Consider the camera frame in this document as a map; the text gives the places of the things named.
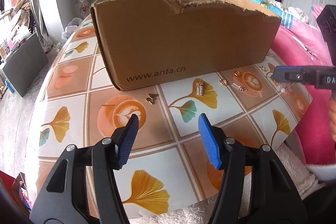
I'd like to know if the blue patterned blanket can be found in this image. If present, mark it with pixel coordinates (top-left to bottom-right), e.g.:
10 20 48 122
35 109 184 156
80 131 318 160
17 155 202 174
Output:
250 0 309 30

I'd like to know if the brown cardboard box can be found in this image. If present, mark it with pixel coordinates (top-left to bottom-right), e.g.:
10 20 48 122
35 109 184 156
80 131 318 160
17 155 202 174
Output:
90 0 281 91

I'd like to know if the operator right hand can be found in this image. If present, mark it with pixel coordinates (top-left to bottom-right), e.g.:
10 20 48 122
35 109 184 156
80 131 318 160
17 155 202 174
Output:
328 105 336 141

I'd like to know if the pink floral bed quilt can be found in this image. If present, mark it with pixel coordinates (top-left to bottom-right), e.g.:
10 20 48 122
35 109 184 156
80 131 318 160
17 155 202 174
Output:
271 5 335 165

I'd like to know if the pink fluffy towel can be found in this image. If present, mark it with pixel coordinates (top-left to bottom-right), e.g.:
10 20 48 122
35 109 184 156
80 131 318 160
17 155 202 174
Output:
130 144 325 224

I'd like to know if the gold rectangular drop earring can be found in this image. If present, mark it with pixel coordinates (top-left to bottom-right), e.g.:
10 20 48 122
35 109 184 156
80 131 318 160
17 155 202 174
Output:
195 81 204 97

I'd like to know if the grey low cabinet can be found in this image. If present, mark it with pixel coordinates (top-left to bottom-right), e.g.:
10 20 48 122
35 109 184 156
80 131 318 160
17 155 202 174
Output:
1 34 49 97

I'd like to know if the gold heart pendant earring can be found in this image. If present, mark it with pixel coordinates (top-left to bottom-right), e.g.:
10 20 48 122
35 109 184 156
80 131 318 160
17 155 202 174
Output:
220 79 230 86

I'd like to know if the white plastic bag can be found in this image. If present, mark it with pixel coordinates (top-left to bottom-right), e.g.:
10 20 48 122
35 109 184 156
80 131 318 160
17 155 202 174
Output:
62 18 83 42

